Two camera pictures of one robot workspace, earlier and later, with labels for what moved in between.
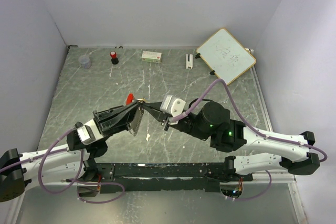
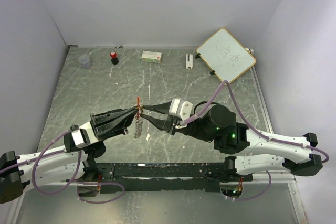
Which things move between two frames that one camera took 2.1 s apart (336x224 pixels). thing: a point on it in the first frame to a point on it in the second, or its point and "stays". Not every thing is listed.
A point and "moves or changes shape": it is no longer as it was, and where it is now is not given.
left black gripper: [115, 119] stays
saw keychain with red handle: [137, 116] moves or changes shape
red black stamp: [114, 60] stays
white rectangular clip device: [189, 64] stays
